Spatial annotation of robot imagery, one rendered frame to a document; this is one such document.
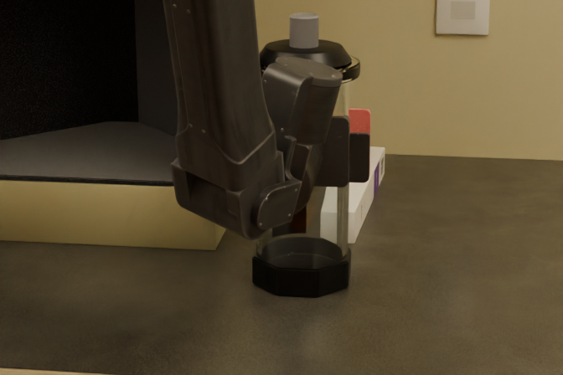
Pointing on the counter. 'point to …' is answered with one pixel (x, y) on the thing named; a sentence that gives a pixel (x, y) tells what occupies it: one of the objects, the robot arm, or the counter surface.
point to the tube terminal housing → (101, 216)
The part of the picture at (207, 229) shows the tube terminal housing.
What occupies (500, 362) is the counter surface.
